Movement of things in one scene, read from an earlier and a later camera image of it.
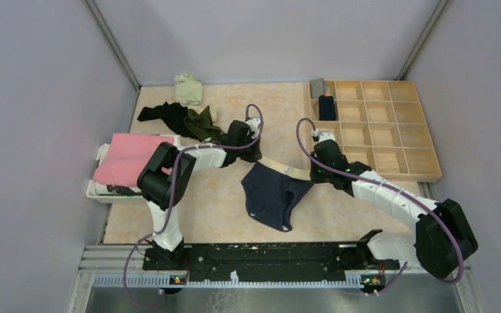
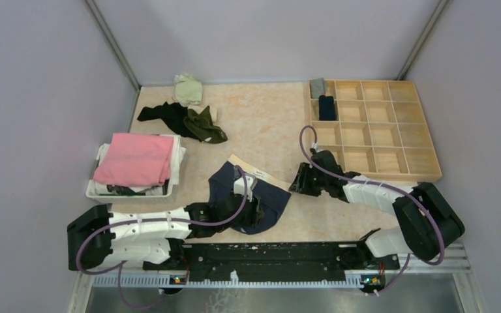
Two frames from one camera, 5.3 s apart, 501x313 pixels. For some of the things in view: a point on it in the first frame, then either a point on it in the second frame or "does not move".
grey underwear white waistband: (318, 87) does not move
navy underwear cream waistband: (271, 190) -> (272, 194)
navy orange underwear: (327, 107) does not move
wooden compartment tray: (384, 124) does not move
